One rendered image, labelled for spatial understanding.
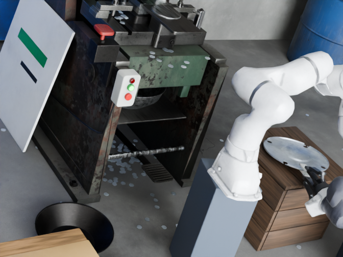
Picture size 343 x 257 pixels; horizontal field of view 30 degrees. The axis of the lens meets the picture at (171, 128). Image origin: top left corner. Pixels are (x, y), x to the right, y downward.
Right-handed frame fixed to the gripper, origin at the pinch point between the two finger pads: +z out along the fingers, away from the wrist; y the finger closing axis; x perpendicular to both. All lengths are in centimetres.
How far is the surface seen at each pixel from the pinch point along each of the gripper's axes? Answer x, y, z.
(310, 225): -14.8, -27.5, 3.8
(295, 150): -2.3, 0.9, 16.4
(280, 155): 6.8, 0.1, 10.4
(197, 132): 36.6, -5.2, 33.6
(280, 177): 10.2, -3.8, -1.8
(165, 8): 64, 44, 38
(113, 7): 85, 40, 38
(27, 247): 109, -14, -52
